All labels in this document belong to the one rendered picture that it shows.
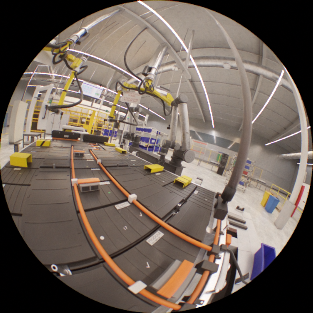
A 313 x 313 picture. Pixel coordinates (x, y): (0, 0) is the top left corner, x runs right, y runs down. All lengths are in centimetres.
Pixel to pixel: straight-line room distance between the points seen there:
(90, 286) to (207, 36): 988
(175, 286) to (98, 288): 12
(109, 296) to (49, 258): 12
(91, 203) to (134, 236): 16
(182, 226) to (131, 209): 17
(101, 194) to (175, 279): 32
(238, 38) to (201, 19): 278
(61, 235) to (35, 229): 8
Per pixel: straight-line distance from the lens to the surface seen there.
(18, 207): 38
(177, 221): 31
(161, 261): 24
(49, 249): 25
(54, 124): 1016
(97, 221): 27
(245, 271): 65
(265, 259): 82
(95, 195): 34
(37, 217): 31
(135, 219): 28
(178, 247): 26
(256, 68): 814
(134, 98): 169
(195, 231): 31
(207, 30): 951
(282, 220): 438
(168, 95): 183
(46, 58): 148
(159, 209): 33
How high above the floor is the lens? 122
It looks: 9 degrees down
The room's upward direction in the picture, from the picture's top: 15 degrees clockwise
